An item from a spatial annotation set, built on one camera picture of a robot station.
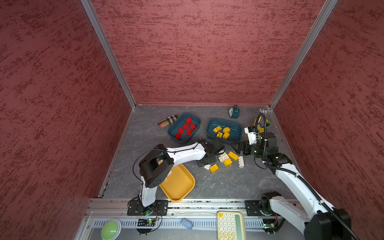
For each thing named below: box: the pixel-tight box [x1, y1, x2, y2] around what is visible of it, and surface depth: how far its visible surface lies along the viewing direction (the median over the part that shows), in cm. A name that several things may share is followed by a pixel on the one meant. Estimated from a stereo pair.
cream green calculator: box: [217, 210, 247, 240], surface depth 69 cm
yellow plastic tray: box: [159, 163, 196, 202], surface depth 84 cm
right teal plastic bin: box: [206, 117, 243, 144], surface depth 105 cm
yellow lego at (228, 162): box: [224, 158, 233, 167], surface depth 91 cm
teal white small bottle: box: [228, 104, 240, 119], surface depth 111 cm
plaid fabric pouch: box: [158, 114, 179, 128], surface depth 109 cm
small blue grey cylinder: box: [180, 217, 193, 231], surface depth 70 cm
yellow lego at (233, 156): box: [228, 151, 240, 161], surface depth 94 cm
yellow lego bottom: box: [209, 164, 220, 173], surface depth 89 cm
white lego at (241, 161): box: [238, 156, 245, 168], surface depth 91 cm
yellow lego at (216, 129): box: [213, 126, 223, 133], surface depth 106 cm
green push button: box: [101, 219, 122, 240], surface depth 68 cm
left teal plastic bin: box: [168, 112, 202, 144], surface depth 108 cm
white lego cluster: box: [218, 152, 230, 163], surface depth 93 cm
